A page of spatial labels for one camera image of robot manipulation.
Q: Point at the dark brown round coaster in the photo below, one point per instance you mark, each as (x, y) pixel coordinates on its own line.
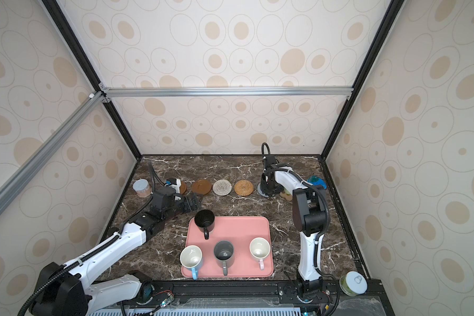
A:
(202, 187)

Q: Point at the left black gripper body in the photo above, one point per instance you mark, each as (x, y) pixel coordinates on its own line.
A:
(181, 207)

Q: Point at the black mug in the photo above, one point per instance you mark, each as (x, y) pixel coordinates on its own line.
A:
(205, 221)

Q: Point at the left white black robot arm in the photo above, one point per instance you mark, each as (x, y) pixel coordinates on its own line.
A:
(70, 288)

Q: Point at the brown wooden round coaster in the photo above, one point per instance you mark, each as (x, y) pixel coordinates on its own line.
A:
(183, 187)

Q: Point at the horizontal aluminium frame bar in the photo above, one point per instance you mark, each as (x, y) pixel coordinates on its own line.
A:
(230, 91)

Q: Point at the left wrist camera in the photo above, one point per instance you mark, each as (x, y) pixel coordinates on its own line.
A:
(167, 195)

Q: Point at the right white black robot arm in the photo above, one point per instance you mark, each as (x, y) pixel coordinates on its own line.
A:
(310, 214)

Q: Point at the blue woven round coaster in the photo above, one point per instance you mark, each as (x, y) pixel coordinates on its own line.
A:
(266, 195)

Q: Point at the rattan woven round coaster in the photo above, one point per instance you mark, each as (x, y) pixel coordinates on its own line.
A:
(243, 187)

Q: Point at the grey mug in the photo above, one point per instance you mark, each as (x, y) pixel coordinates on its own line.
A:
(224, 254)

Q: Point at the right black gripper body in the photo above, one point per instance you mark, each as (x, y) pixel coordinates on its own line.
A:
(270, 188)

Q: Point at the blue lidded white jar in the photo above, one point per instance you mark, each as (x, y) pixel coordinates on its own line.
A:
(316, 181)

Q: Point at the cork paw print coaster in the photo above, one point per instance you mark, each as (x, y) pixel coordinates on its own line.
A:
(286, 195)

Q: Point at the pink tray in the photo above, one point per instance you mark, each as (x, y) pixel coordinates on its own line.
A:
(240, 231)

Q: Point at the multicolour woven round coaster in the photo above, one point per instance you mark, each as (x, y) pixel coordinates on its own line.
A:
(222, 187)

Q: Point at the white mug blue handle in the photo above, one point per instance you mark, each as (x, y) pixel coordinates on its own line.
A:
(192, 259)

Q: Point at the grey lidded pink jar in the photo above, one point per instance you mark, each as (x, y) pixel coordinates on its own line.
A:
(142, 188)

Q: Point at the white mug pink handle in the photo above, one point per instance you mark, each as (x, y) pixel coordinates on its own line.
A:
(260, 250)

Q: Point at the diagonal aluminium frame bar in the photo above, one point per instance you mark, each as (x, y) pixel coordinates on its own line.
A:
(16, 184)

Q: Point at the green jar white lid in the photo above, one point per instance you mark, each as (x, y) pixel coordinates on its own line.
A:
(353, 284)

